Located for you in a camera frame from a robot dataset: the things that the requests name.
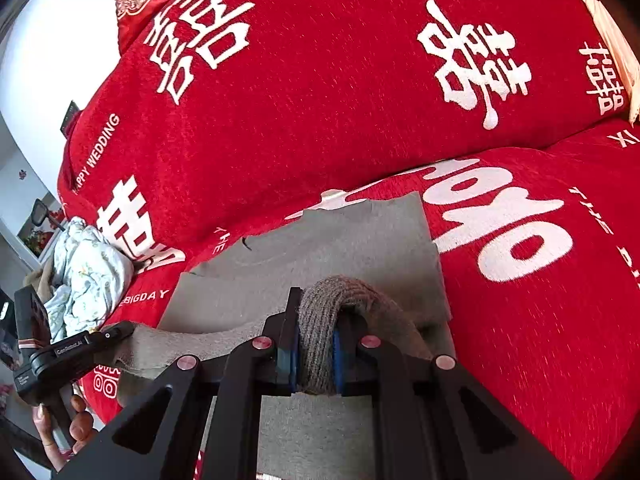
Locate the tan cloth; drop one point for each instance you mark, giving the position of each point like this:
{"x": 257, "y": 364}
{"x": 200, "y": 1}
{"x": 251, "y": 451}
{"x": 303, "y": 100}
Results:
{"x": 39, "y": 282}

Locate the grey knit sweater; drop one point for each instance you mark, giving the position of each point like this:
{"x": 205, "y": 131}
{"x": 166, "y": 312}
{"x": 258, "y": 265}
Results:
{"x": 325, "y": 260}

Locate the black chair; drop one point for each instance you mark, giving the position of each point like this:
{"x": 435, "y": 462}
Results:
{"x": 41, "y": 212}

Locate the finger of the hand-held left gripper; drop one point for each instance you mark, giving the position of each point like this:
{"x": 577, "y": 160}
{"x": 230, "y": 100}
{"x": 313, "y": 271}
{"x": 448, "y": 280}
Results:
{"x": 117, "y": 332}

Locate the white floral cloth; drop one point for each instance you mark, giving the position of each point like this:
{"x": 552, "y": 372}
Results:
{"x": 90, "y": 270}

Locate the red printed sofa cover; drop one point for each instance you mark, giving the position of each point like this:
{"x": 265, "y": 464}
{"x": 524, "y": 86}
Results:
{"x": 325, "y": 85}

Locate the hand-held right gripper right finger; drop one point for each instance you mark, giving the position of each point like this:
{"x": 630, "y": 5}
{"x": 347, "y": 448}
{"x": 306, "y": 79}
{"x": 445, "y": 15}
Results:
{"x": 340, "y": 360}

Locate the person's left hand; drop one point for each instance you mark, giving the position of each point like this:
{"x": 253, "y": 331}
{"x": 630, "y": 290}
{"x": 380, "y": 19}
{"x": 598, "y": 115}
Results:
{"x": 82, "y": 425}

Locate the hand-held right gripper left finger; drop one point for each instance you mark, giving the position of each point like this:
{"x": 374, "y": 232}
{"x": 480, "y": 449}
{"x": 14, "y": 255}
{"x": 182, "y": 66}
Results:
{"x": 289, "y": 365}

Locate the black wall socket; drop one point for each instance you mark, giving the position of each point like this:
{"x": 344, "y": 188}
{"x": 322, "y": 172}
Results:
{"x": 70, "y": 117}

